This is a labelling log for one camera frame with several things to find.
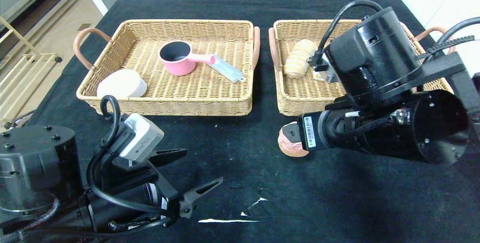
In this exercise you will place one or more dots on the orange striped bread roll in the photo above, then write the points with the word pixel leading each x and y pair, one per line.
pixel 296 65

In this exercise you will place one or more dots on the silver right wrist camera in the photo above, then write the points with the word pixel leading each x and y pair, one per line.
pixel 332 74

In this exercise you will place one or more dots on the clear plastic knife case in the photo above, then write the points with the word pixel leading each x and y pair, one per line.
pixel 228 71

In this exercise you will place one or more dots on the light wooden slatted rack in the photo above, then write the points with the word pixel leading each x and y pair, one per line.
pixel 33 78

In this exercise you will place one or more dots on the white round lid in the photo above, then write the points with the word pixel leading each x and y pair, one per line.
pixel 122 83

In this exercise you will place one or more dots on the rectangular wicker basket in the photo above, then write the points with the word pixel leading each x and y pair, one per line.
pixel 296 93
pixel 187 93

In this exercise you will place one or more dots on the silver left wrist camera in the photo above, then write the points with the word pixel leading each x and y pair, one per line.
pixel 144 138

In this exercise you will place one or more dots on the round pinkish cream puff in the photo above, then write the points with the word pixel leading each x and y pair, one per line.
pixel 290 149

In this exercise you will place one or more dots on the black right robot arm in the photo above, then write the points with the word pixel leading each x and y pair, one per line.
pixel 431 130

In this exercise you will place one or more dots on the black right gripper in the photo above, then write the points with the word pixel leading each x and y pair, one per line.
pixel 309 132

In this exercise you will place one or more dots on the grey metal shelf unit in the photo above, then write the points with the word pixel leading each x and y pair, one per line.
pixel 22 6

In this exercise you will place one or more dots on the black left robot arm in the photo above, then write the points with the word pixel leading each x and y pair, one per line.
pixel 33 168

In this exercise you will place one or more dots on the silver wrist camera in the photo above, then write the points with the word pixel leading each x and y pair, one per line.
pixel 332 74
pixel 144 138

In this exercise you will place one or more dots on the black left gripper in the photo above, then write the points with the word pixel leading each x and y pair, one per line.
pixel 167 202

